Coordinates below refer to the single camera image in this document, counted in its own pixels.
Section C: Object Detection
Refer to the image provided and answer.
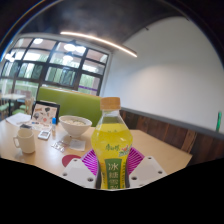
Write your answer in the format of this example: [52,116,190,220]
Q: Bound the clear plastic packet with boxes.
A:
[50,139,70,153]

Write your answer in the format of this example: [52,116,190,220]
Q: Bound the large black-framed window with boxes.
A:
[0,37,110,101]

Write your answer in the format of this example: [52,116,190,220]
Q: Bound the long curved ceiling light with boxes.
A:
[59,31,138,58]

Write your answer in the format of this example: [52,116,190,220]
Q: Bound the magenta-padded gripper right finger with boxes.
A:
[126,147,168,190]

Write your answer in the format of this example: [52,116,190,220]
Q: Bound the yellow drink bottle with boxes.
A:
[90,96,134,190]

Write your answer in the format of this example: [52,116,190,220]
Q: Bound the white paper napkin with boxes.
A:
[68,138,87,152]

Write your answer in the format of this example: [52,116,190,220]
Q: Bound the white bowl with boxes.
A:
[58,115,93,139]

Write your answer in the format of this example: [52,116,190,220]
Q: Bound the white ribbed mug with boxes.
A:
[12,128,36,155]

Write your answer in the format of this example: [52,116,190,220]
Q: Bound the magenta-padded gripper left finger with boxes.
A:
[61,148,100,190]

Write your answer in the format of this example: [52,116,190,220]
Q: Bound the wooden chairs with green seats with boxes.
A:
[0,98,34,118]

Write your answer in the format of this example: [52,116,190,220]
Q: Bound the flat round red coaster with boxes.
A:
[61,153,83,168]

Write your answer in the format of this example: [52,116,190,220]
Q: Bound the black-framed picture tablet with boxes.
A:
[30,100,61,126]

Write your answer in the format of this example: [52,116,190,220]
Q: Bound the light wooden dining table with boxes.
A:
[0,93,26,101]

